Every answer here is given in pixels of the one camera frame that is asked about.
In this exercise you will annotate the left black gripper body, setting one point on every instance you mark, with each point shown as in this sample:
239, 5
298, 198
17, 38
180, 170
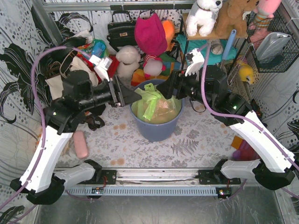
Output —
117, 91

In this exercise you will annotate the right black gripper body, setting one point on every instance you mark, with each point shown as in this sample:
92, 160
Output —
176, 83

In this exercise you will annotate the green plastic trash bag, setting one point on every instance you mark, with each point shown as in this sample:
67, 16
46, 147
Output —
154, 108

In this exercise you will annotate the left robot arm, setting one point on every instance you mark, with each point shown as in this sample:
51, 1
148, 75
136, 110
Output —
40, 182

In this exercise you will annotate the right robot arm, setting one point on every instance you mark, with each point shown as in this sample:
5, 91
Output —
274, 169

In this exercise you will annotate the rainbow striped bag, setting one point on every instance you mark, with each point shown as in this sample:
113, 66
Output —
169, 63

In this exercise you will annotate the brown patterned bag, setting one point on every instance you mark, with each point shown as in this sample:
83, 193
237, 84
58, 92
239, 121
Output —
93, 121

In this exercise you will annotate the blue-grey trash bin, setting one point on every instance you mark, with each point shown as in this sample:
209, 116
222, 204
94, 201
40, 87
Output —
156, 132

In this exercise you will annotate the magenta fabric bag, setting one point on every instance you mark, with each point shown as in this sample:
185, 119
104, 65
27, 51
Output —
150, 35

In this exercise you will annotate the red cloth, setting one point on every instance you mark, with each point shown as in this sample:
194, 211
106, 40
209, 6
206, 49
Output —
112, 68

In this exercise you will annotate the cream plush lamb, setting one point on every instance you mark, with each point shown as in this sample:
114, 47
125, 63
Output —
129, 59

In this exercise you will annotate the colourful printed cloth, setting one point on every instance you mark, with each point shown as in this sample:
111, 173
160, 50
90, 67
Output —
96, 47

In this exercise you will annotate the orange plush toy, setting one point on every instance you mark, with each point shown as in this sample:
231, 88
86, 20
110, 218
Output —
169, 29

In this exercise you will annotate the pink soft toy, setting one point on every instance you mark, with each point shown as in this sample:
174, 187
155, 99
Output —
80, 145

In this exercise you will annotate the yellow plush duck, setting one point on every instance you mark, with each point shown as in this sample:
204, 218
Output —
245, 72

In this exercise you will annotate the black leather handbag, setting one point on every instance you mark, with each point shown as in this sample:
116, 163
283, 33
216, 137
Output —
121, 34

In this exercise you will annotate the blue floor mop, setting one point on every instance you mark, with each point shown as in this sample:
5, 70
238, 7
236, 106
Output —
228, 46

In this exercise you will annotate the white husky plush dog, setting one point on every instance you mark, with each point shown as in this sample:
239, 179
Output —
202, 17

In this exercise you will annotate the brown teddy bear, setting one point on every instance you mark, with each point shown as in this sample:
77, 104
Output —
231, 16

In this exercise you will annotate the silver foil pouch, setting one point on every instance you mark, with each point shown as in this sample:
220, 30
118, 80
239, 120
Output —
272, 44

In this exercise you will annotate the pink plush toy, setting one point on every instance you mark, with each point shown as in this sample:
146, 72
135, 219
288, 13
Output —
265, 9

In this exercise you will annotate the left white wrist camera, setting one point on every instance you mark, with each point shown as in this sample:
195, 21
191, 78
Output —
101, 66

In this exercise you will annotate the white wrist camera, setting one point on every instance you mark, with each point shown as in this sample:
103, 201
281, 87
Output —
195, 60
101, 66

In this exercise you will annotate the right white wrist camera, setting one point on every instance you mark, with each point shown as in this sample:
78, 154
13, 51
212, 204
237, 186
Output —
195, 60

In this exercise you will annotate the metal base rail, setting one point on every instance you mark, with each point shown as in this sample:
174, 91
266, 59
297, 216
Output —
157, 176

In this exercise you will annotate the black wire basket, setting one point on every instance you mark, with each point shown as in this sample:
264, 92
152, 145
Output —
281, 62

